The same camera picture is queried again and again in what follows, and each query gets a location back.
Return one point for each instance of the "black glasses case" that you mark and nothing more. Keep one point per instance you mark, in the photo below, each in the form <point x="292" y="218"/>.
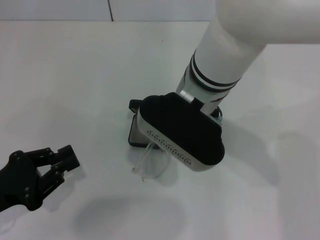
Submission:
<point x="136" y="132"/>

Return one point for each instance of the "white black wrist camera box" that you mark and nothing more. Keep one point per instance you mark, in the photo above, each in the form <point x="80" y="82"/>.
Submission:
<point x="182" y="130"/>

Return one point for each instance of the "clear white glasses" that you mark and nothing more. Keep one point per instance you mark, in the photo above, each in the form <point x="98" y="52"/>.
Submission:
<point x="150" y="165"/>

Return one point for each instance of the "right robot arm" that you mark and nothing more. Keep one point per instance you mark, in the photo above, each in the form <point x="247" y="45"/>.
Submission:
<point x="225" y="50"/>

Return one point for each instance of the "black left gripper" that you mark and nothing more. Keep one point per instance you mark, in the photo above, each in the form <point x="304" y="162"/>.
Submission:
<point x="15" y="180"/>

